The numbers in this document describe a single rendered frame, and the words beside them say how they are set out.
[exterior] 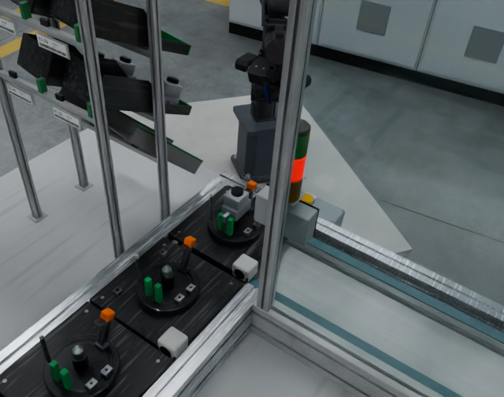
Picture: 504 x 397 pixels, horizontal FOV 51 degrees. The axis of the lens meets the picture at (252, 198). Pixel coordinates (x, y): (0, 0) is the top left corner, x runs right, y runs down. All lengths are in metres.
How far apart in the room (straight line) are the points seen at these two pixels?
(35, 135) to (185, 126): 1.75
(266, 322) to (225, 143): 0.79
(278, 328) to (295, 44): 0.65
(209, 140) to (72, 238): 0.60
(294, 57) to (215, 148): 1.02
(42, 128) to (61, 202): 1.97
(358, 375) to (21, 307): 0.79
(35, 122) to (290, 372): 2.75
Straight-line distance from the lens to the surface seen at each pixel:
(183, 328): 1.14
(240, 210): 1.27
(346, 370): 1.17
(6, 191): 1.71
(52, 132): 3.51
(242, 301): 1.21
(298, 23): 0.78
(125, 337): 1.14
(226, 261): 1.26
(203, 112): 1.98
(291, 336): 1.19
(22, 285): 1.43
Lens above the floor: 1.90
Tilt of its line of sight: 41 degrees down
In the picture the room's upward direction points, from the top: 5 degrees clockwise
